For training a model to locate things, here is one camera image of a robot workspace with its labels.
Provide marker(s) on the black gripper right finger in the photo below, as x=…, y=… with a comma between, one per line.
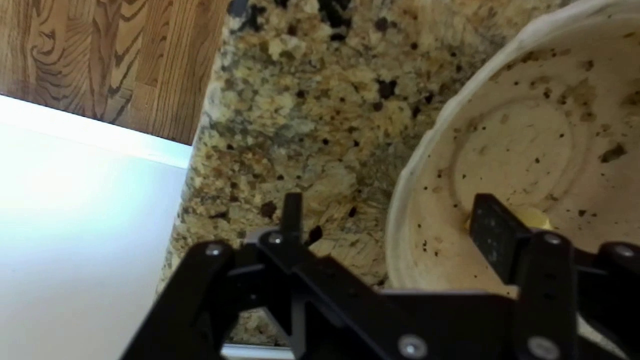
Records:
x=499, y=235

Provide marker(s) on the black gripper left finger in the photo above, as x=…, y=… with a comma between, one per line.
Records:
x=292, y=216

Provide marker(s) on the beige speckled bowl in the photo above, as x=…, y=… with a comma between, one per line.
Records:
x=549, y=125

